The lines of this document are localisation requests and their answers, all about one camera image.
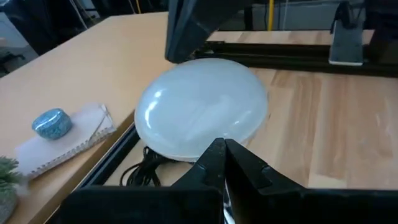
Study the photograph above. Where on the beige folded cloth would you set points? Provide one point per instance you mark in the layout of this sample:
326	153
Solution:
74	140

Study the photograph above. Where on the tan wooden desk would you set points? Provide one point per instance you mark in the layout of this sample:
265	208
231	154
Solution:
93	62

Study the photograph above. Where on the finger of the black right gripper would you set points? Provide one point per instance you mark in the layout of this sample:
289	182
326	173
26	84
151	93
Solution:
192	28

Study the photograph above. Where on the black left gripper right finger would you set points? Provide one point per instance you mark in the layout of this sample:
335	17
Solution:
311	208

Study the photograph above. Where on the grey metal frame bracket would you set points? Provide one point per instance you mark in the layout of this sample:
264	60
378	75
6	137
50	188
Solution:
346	46

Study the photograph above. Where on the green succulent plant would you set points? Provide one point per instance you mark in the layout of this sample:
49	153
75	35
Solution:
7	183

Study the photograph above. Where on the blue round tin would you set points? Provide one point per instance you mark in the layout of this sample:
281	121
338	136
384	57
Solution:
52	124

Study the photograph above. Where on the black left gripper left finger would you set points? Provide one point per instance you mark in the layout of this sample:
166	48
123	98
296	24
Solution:
140	205

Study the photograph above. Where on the white cup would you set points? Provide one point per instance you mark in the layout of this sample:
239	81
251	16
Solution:
202	109

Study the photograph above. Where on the black aluminium table frame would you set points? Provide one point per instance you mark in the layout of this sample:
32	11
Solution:
280	57

